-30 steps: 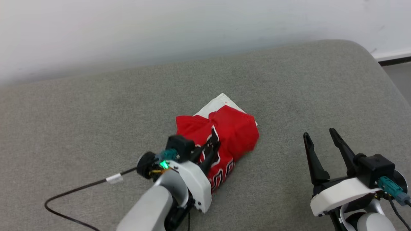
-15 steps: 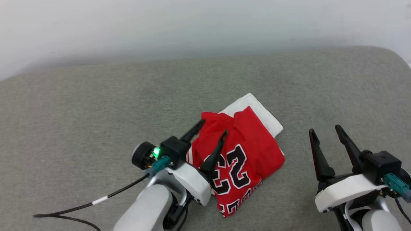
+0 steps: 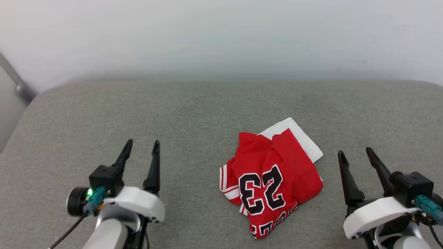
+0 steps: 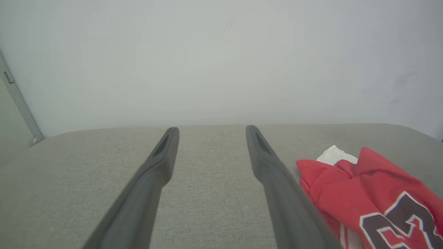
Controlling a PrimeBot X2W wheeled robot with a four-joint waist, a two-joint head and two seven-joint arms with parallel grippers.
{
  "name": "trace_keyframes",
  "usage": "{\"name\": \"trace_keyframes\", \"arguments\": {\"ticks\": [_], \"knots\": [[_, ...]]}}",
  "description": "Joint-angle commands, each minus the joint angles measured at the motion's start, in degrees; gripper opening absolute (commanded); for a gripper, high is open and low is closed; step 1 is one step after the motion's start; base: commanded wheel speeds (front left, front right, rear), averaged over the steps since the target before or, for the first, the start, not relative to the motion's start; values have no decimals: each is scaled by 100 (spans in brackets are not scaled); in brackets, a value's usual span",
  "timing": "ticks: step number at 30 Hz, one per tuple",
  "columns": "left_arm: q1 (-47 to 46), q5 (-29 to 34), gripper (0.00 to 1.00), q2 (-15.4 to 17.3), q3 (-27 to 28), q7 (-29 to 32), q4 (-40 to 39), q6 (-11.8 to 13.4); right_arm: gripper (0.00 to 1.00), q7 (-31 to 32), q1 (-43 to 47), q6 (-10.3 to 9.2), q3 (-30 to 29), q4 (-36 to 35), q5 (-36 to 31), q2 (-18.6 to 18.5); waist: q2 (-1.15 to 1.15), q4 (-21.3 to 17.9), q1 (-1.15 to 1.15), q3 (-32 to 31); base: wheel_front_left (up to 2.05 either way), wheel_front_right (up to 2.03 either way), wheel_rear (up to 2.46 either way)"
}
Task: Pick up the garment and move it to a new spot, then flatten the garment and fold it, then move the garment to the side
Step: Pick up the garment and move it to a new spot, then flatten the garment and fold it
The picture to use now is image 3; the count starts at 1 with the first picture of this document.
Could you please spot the red basketball jersey number 23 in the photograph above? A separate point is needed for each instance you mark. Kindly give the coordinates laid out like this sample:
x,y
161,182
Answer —
x,y
294,166

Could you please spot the grey metal rail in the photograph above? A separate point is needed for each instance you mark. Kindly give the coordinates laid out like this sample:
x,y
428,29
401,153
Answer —
x,y
15,83

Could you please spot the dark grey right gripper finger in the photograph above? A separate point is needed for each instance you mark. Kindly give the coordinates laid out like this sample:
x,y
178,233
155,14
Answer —
x,y
349,183
380,169

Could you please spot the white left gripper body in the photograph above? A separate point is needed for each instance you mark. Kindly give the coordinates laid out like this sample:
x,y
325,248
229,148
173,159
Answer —
x,y
138,200

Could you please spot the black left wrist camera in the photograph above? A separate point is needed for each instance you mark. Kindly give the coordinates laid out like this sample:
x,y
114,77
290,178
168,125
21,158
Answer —
x,y
105,180

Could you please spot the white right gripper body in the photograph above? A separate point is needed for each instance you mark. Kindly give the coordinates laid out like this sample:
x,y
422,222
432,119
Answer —
x,y
373,212

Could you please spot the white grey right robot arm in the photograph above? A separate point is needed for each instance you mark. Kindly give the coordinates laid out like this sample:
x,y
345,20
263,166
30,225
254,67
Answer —
x,y
405,242

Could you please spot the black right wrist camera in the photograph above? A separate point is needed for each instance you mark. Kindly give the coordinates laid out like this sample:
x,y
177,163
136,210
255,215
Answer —
x,y
412,186

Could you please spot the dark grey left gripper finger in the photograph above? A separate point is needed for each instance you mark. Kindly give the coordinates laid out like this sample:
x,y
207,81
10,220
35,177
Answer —
x,y
126,152
155,169

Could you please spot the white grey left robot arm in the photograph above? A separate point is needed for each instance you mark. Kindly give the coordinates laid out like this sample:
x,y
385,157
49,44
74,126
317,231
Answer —
x,y
107,235

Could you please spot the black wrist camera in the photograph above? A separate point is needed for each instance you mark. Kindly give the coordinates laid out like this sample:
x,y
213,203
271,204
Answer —
x,y
412,186
105,180

